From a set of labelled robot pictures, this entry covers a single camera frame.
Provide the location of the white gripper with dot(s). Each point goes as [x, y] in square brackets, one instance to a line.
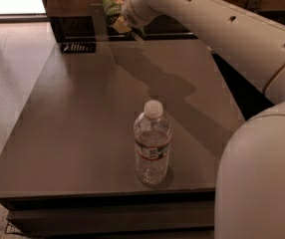
[132, 13]

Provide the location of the green jalapeno chip bag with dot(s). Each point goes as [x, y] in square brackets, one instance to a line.
[113, 10]

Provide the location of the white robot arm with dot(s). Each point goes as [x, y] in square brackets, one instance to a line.
[250, 184]

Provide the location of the black floor vent grille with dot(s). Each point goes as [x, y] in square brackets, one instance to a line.
[75, 48]

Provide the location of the clear plastic water bottle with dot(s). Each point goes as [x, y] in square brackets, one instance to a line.
[153, 132]

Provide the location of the left metal bracket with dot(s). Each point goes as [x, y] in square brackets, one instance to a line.
[99, 22]

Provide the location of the metal bracket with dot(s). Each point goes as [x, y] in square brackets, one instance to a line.
[99, 22]
[253, 4]

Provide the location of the metal rail bar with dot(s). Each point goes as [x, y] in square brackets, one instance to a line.
[132, 37]

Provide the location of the right metal bracket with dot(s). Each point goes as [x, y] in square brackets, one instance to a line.
[253, 4]

